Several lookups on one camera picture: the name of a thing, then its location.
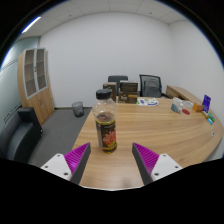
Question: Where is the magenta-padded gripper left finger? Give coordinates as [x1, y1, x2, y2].
[40, 142, 92, 186]

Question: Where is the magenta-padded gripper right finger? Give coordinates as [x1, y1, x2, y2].
[131, 142, 184, 186]

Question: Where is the clear black-capped drink bottle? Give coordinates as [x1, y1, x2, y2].
[92, 88, 118, 154]

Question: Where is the dark mesh waste bin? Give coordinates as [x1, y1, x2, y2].
[71, 101, 85, 118]

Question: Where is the white printed leaflet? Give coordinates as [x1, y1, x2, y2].
[135, 96, 160, 107]

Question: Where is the white mug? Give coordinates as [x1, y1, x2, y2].
[170, 97, 185, 114]

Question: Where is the black leather sofa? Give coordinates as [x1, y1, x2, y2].
[0, 106, 44, 164]

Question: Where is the light brown cardboard box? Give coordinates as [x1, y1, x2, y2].
[118, 93, 139, 105]

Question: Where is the wooden shelf cabinet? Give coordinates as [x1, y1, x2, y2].
[17, 47, 55, 126]

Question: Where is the black mesh office chair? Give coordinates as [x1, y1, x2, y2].
[138, 73, 171, 99]

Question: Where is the wooden side desk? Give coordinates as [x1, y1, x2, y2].
[165, 85, 204, 106]

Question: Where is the large dark brown box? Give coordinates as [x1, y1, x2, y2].
[119, 80, 139, 98]

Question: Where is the purple package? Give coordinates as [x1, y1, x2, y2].
[201, 94, 212, 114]

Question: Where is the black padded visitor chair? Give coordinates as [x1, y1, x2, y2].
[107, 75, 129, 93]

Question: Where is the rectangular ceiling light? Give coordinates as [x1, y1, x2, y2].
[21, 15, 42, 34]

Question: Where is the white sheet with ring print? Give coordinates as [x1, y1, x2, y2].
[182, 99, 195, 109]

